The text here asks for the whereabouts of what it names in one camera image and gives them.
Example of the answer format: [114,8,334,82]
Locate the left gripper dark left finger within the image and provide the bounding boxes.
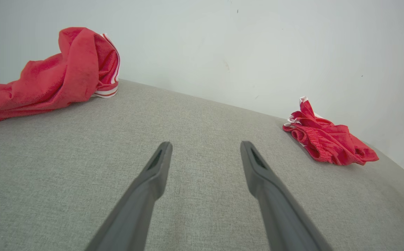
[85,141,173,251]

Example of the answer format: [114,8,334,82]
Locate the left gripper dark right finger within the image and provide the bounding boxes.
[240,140,332,251]

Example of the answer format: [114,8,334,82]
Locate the red shirt with white sleeves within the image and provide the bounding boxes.
[0,27,120,127]

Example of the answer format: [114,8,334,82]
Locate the red shorts with white trim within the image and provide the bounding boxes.
[282,96,380,166]

